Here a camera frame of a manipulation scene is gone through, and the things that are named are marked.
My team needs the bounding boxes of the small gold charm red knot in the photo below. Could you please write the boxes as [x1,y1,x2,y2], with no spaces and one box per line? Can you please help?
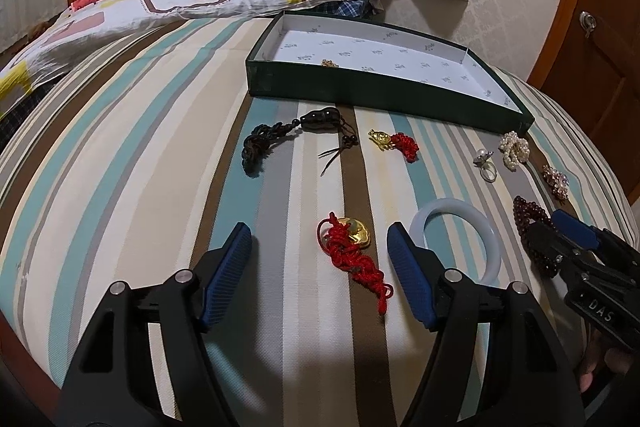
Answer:
[369,129,422,162]

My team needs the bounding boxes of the large gold charm red knot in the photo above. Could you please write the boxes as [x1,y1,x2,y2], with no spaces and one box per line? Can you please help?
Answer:
[316,213,394,315]

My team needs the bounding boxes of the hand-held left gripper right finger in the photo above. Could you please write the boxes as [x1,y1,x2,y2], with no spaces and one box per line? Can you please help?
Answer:
[387,222,586,427]

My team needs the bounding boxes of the person's right hand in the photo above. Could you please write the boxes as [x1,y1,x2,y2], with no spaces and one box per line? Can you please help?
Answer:
[577,332,631,393]

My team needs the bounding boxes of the pink rhinestone brooch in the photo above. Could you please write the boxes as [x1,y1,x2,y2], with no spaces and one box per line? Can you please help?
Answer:
[543,164,571,198]

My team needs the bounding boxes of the wooden door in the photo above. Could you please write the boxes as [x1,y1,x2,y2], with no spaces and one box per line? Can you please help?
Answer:
[530,0,640,208]

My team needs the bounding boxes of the white jade bangle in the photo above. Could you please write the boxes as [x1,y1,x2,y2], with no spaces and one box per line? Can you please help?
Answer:
[409,198,502,285]

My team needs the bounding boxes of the dark green shallow box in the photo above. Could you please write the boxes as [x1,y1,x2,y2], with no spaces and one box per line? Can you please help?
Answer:
[245,11,536,132]

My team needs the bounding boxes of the dark red bead bracelet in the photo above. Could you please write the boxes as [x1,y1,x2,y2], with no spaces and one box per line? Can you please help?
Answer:
[512,195,561,278]

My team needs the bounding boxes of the black gourd pendant with tassel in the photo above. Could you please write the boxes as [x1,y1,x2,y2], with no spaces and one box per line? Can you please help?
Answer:
[241,106,358,178]

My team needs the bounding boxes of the pearl cluster brooch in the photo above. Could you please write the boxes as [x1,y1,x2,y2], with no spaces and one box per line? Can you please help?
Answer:
[499,132,531,171]

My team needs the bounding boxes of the silver pearl ring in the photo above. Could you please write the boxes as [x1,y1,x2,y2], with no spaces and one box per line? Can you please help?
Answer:
[474,148,498,182]

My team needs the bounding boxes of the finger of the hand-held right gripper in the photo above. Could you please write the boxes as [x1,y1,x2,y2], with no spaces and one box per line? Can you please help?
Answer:
[552,209,640,268]
[529,221,593,280]

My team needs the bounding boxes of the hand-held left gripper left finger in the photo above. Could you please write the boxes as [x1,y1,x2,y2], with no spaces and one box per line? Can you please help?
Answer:
[55,222,253,427]

